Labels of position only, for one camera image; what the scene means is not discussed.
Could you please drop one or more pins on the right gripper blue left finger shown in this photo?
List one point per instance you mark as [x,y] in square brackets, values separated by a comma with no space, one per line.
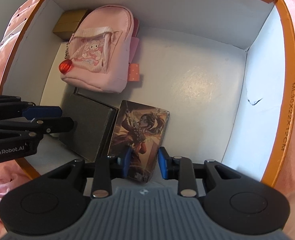
[108,168]

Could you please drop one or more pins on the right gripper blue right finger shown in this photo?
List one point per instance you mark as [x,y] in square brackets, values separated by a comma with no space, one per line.
[178,168]

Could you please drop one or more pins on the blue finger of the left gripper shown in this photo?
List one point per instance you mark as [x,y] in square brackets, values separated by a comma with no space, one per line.
[45,127]
[42,111]

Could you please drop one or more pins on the white box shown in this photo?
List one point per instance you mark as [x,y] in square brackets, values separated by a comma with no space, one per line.
[55,75]

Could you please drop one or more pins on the dark grey box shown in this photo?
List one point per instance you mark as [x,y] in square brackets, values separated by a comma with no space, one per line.
[93,124]

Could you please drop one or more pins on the anime art card box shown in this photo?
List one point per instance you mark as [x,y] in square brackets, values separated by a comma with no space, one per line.
[142,128]

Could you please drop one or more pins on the pink mini backpack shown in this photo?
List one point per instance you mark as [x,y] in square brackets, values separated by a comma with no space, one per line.
[100,50]

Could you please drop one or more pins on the small gold cardboard box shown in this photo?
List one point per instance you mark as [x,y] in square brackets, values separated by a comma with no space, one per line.
[69,22]

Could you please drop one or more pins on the red heart charm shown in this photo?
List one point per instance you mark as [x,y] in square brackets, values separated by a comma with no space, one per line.
[65,66]

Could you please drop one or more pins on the orange cardboard storage box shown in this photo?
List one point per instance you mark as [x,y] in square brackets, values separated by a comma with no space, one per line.
[224,69]

